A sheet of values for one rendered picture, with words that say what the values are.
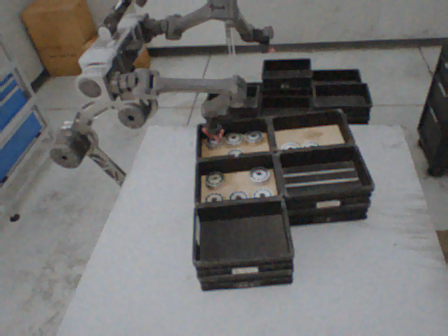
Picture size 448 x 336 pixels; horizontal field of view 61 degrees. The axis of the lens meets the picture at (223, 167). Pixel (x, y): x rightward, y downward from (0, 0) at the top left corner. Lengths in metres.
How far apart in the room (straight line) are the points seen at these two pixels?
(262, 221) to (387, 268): 0.56
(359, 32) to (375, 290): 3.51
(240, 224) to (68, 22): 3.59
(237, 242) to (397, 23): 3.65
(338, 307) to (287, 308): 0.20
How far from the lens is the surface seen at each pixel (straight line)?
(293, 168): 1.95
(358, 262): 1.79
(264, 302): 1.66
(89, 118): 2.19
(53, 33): 4.93
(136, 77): 1.54
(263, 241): 1.66
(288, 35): 4.72
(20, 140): 3.49
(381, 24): 4.78
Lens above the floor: 2.19
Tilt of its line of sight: 43 degrees down
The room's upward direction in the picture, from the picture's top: 9 degrees counter-clockwise
